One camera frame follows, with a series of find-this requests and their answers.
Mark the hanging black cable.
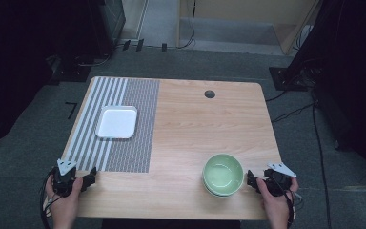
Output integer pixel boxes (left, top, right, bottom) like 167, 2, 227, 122
176, 0, 197, 50

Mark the grey striped placemat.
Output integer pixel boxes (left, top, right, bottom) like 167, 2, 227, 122
63, 76, 161, 174

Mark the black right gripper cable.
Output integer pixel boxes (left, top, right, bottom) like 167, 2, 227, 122
275, 177, 303, 229

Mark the green bowl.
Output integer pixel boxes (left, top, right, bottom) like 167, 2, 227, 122
201, 153, 245, 198

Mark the black stand base plate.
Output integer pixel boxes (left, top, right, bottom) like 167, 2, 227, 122
47, 55, 93, 86
268, 66, 311, 93

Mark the person's right hand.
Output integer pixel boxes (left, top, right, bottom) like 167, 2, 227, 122
255, 177, 300, 220

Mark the light wooden partition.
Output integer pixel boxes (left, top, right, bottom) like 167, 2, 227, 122
176, 0, 320, 55

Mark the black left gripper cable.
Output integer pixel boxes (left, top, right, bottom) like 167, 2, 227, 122
39, 170, 61, 229

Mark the dark cabinet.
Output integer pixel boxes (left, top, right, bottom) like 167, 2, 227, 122
87, 0, 127, 59

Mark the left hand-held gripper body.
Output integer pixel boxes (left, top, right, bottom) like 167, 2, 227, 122
51, 158, 78, 198

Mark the white square plate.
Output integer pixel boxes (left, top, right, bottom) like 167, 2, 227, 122
94, 105, 139, 140

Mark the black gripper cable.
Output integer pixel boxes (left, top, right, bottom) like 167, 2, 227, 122
275, 177, 303, 229
39, 170, 61, 229

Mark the person's left hand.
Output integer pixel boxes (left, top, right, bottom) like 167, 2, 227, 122
45, 176, 84, 220

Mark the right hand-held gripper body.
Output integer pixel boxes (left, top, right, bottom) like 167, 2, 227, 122
262, 162, 298, 198

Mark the long black floor cable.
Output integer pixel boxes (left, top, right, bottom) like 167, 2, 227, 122
312, 94, 332, 229

